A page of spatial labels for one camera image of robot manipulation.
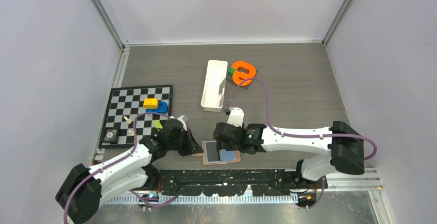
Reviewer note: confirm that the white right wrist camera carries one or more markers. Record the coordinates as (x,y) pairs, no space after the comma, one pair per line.
(235,116)

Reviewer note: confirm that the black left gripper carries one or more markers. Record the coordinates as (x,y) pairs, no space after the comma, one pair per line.
(191,147)

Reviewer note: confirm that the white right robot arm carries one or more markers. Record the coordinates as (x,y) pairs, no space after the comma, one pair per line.
(336,148)

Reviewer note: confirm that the black credit card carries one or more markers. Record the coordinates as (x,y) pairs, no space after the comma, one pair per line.
(212,155)

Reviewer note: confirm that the blue toy car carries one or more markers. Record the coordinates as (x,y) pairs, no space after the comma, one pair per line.
(161,108)

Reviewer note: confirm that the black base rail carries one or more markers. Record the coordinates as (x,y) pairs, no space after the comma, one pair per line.
(230,182)

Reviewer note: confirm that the yellow toy brick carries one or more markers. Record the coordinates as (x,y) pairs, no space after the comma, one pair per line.
(150,103)

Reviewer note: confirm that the green rectangular block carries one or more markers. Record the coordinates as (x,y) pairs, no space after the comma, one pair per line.
(157,124)

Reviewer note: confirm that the white plastic tray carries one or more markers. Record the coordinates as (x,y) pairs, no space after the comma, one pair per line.
(213,93)

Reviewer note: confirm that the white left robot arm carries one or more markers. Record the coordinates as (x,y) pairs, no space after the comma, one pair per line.
(86,189)

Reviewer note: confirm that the brown leather card holder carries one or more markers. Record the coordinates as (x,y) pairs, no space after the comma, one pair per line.
(233,156)

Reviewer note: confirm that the green small cube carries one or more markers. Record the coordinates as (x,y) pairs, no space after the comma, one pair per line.
(231,71)

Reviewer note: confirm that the orange plastic ring toy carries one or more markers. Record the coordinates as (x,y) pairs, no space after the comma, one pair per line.
(244,70)

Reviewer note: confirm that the cream chess pawn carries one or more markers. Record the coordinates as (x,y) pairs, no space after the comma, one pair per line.
(127,120)

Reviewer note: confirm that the poker chip in case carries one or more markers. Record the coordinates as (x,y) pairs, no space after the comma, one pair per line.
(111,136)

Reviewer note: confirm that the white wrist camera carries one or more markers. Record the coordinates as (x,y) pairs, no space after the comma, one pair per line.
(183,119)
(235,116)

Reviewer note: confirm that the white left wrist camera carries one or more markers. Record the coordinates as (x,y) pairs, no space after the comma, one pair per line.
(183,119)

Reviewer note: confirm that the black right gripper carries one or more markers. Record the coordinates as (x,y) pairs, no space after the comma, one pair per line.
(220,147)

